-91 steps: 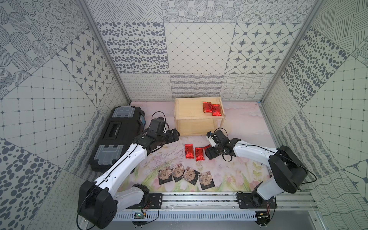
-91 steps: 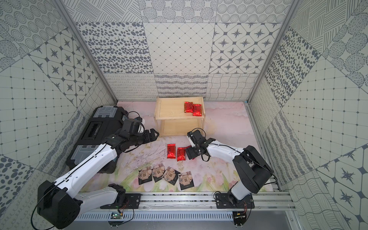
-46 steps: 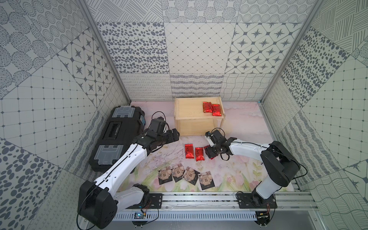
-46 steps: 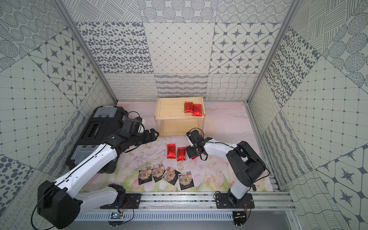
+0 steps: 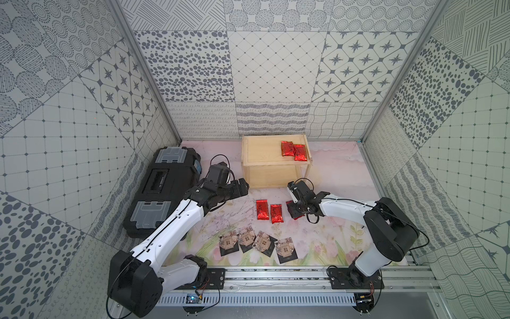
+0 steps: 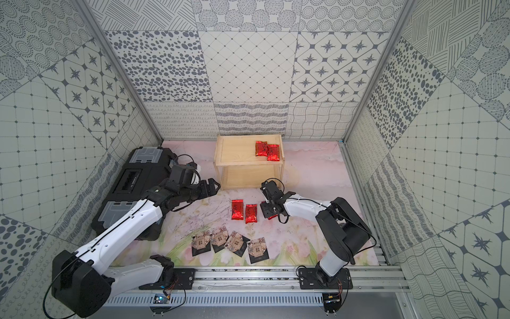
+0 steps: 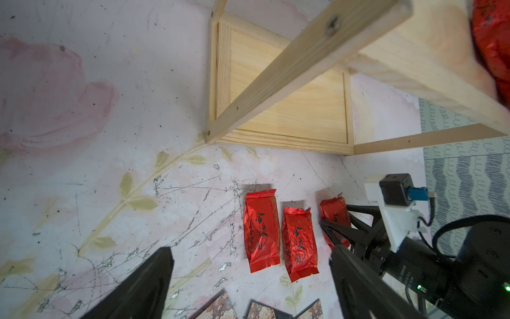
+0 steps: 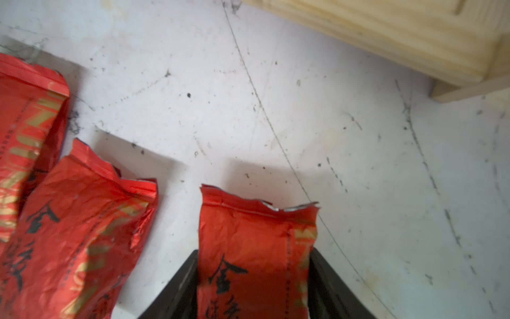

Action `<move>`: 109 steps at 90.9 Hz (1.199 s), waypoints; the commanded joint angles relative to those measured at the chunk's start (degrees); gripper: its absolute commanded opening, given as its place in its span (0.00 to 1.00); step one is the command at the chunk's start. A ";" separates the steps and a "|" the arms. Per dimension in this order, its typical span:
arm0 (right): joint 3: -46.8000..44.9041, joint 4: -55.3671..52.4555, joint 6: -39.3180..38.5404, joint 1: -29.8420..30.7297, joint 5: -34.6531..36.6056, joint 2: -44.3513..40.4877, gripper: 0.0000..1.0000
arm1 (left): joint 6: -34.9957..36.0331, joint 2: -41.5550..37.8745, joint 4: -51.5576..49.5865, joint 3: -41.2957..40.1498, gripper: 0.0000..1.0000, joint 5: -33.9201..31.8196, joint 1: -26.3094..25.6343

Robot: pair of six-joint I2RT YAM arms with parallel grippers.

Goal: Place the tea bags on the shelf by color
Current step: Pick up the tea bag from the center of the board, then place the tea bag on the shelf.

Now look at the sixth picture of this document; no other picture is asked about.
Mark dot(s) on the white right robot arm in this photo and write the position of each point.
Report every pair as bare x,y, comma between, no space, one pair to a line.
344,231

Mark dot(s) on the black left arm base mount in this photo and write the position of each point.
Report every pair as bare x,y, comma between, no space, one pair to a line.
171,277

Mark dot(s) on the brown patterned tea bag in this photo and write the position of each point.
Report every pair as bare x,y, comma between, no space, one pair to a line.
237,243
257,250
201,243
219,237

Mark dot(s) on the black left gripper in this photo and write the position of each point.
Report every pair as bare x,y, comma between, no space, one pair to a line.
205,189

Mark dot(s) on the light wooden shelf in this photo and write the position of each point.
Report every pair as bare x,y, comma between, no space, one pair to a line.
237,166

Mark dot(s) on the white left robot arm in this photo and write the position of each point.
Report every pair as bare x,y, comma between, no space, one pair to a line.
84,280

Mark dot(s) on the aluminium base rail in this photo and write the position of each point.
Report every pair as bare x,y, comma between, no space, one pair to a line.
258,286

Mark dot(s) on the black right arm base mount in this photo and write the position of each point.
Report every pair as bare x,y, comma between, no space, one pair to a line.
315,278

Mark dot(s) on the black plastic toolbox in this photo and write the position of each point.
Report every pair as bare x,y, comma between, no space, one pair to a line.
145,168

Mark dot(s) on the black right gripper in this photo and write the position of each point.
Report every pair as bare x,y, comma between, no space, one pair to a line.
264,207

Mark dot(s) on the green circuit board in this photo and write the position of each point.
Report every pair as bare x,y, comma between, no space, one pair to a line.
160,299

